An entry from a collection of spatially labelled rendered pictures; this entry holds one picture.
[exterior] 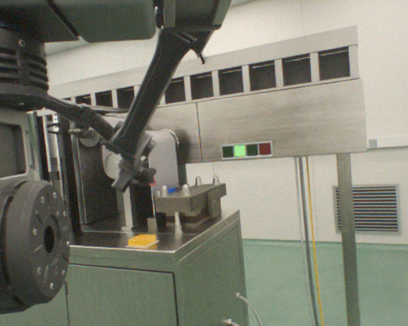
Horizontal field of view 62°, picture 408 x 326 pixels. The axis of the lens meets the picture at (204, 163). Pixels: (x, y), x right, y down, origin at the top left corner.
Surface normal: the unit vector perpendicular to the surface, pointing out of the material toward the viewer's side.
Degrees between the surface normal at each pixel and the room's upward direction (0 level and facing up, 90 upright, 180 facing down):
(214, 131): 90
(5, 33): 90
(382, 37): 90
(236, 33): 90
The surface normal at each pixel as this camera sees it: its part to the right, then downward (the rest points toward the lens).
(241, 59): -0.41, 0.08
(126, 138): -0.25, 0.57
